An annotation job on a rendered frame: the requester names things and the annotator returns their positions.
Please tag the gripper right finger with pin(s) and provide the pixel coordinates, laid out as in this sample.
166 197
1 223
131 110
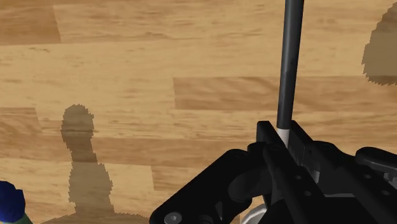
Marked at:
338 167

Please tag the black pen with white tip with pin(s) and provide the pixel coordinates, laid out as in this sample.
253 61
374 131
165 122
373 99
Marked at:
290 62

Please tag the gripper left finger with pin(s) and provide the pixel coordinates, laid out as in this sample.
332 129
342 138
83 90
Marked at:
204 192

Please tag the green bottle with blue cap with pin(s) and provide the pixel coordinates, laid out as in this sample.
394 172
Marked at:
11 203

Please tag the white round dish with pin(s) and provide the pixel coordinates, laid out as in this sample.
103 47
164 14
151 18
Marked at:
255 214

